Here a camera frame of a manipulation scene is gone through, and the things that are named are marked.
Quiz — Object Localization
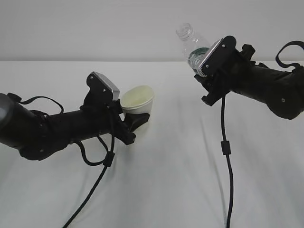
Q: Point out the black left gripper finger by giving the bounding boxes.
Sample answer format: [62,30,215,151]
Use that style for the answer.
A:
[124,113,150,132]

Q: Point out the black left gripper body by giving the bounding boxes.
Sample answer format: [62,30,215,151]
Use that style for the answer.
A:
[80,95,136,145]

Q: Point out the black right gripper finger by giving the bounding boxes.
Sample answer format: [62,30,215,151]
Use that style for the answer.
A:
[194,74,209,89]

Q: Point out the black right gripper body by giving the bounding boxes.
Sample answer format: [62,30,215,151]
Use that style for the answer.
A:
[202,44,255,106]

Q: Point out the white paper cup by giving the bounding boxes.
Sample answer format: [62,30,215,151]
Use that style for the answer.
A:
[120,85,155,114]

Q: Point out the clear green-label water bottle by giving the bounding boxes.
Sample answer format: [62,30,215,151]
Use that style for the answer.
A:
[176,23,210,74]

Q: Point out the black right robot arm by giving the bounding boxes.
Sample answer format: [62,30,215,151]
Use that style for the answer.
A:
[194,44,304,120]

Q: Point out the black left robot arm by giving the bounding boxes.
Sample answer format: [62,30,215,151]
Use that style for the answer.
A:
[0,93,150,161]

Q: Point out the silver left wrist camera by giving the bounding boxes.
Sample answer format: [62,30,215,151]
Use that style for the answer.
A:
[86,71,120,104]

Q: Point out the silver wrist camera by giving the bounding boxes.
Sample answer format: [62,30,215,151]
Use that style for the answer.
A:
[196,36,236,77]
[86,71,120,104]

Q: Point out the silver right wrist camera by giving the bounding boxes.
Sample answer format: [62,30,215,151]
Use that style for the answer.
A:
[196,36,236,77]

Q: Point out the black right camera cable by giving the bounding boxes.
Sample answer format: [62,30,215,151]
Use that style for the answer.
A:
[219,96,235,228]

